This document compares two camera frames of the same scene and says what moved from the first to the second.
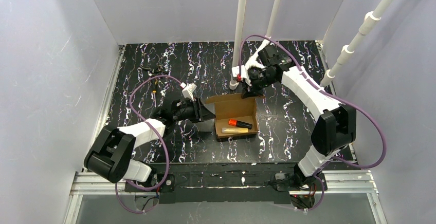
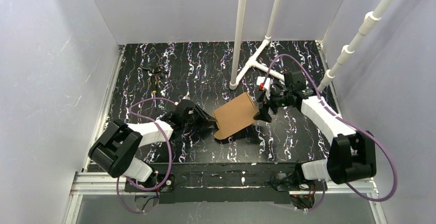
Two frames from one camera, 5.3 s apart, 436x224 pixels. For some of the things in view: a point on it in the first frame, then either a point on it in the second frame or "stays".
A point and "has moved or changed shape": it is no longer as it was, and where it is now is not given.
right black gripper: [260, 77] -> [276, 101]
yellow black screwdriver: [155, 86] stays
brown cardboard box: [236, 118] has moved or changed shape
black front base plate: [222, 183] stays
